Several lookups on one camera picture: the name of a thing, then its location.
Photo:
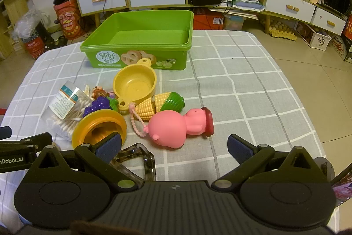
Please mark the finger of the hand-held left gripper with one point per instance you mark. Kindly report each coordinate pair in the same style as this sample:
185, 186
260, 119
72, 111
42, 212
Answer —
35, 138
4, 132

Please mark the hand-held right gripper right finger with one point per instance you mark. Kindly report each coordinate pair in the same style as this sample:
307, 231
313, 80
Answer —
239, 151

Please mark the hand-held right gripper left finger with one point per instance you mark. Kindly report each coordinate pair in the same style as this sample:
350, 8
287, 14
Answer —
108, 147

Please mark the orange plastic lid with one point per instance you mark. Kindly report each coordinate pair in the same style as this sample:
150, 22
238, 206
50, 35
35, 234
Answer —
90, 125

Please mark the purple toy grapes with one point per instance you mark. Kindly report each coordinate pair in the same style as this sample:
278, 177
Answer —
99, 104

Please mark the cotton swab pack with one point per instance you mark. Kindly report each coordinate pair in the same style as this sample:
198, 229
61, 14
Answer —
63, 102

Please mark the toy corn cob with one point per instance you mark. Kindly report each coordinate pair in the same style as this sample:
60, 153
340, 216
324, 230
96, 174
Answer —
145, 108

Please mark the pink pig toy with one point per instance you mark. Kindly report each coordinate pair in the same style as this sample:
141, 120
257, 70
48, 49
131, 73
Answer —
167, 127

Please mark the yellow toy pot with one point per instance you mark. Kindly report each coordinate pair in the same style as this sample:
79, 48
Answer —
134, 83

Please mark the green plastic box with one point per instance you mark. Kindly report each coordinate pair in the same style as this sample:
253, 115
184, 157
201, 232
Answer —
165, 56

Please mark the small cartoon figurine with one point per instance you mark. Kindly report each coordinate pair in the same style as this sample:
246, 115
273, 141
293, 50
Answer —
97, 91

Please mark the grey checkered tablecloth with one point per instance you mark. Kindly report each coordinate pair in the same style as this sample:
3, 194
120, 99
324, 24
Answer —
247, 86

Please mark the red printed box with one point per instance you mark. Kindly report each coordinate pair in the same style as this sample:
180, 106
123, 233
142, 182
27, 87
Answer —
35, 47

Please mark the clear plastic bag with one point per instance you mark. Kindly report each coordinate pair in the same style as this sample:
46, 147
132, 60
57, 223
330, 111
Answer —
27, 23

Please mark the orange face-print box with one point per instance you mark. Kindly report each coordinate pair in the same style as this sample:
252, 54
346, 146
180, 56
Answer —
67, 20

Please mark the yellow egg tray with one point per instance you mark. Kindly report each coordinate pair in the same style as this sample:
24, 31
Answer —
283, 32

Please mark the clear plastic container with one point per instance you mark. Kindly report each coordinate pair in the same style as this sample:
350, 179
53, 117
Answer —
233, 23

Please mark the wooden shelf unit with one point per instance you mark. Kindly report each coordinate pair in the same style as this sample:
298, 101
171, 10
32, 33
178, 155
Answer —
13, 3

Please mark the orange cardboard box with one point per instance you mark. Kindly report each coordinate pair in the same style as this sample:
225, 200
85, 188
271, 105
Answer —
207, 20

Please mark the white storage crate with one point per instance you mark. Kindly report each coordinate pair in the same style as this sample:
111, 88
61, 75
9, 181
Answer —
319, 41

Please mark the orange printed carton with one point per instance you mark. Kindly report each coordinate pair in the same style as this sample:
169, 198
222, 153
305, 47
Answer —
342, 42

